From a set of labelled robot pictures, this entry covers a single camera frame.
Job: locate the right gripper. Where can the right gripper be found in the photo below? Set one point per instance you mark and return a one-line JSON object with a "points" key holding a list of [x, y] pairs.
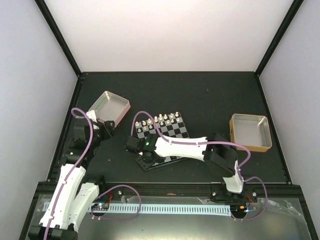
{"points": [[144, 165]]}

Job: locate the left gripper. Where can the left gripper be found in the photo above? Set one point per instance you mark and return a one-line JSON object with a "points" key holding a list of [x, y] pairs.
{"points": [[108, 131]]}

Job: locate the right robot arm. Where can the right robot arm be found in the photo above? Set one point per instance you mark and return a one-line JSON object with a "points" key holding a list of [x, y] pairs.
{"points": [[219, 156]]}

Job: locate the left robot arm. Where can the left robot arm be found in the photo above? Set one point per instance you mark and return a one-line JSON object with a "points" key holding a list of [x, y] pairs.
{"points": [[75, 190]]}

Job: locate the left circuit board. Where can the left circuit board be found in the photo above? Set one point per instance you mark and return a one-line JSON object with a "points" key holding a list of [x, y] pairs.
{"points": [[100, 206]]}

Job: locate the pink square tin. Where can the pink square tin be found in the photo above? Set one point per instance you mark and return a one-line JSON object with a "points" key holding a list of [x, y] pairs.
{"points": [[111, 107]]}

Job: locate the black white chessboard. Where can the black white chessboard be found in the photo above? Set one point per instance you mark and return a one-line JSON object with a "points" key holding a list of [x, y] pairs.
{"points": [[175, 130]]}

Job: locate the gold rectangular tin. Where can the gold rectangular tin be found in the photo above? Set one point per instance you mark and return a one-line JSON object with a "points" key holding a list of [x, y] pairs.
{"points": [[251, 131]]}

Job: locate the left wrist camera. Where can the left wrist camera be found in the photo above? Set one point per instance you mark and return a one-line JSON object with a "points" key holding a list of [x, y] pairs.
{"points": [[94, 117]]}

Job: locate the black aluminium rail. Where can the black aluminium rail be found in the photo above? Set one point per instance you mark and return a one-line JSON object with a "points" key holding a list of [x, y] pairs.
{"points": [[216, 190]]}

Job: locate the white cable duct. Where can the white cable duct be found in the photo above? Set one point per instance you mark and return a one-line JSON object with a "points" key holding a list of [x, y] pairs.
{"points": [[167, 209]]}

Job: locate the black frame post left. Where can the black frame post left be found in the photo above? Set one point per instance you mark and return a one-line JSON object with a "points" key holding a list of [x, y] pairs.
{"points": [[46, 13]]}

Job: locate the black frame post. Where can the black frame post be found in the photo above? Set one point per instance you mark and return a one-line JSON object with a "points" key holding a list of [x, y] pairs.
{"points": [[46, 13], [283, 27]]}

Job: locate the black frame post right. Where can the black frame post right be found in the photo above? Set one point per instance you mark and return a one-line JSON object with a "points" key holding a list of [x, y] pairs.
{"points": [[283, 27]]}

